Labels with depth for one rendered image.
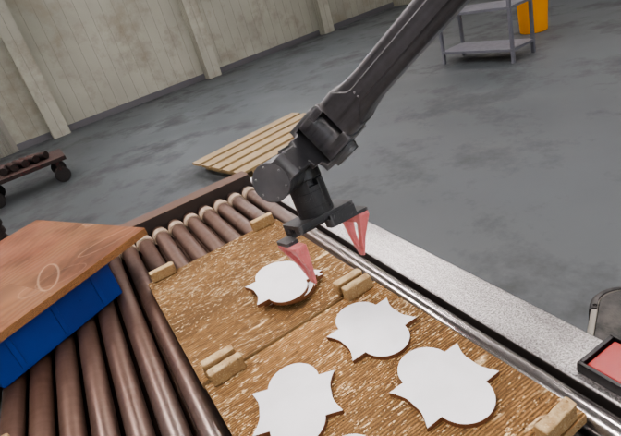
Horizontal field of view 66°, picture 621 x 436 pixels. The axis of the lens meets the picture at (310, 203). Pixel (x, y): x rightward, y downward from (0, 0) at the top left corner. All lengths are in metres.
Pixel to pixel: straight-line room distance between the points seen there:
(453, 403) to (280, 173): 0.37
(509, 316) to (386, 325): 0.19
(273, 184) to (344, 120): 0.13
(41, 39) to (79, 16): 0.80
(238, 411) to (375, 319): 0.26
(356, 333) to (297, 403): 0.15
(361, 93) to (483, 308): 0.42
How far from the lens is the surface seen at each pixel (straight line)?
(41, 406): 1.05
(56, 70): 10.21
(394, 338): 0.78
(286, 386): 0.76
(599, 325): 1.84
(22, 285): 1.23
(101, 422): 0.93
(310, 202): 0.72
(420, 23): 0.59
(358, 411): 0.71
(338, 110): 0.66
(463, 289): 0.90
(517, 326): 0.82
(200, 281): 1.11
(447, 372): 0.72
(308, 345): 0.83
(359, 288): 0.88
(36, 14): 10.24
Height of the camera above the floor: 1.47
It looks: 25 degrees down
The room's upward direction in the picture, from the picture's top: 17 degrees counter-clockwise
